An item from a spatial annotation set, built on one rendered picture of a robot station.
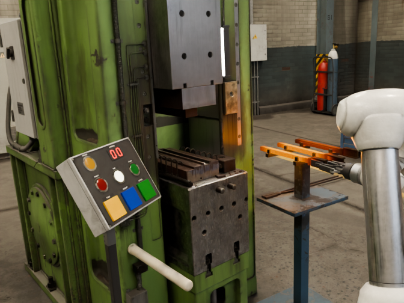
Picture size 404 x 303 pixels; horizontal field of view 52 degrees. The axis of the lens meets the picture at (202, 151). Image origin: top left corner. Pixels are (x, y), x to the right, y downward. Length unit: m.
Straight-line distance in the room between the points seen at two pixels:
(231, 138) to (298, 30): 7.96
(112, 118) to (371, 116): 1.09
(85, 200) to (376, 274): 0.93
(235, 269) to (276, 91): 7.75
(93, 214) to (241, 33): 1.31
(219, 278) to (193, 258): 0.23
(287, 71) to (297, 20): 1.16
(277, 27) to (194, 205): 8.04
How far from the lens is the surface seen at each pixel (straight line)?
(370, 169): 1.26
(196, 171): 1.99
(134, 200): 1.57
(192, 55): 1.91
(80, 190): 1.48
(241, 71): 2.32
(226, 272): 2.25
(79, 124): 2.22
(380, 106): 1.26
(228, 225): 2.14
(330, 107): 9.31
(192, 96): 1.92
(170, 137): 2.46
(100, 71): 1.85
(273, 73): 9.70
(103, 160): 1.56
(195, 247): 2.04
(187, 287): 1.73
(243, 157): 2.40
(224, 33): 2.18
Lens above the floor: 1.54
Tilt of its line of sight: 14 degrees down
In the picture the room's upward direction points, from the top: 3 degrees counter-clockwise
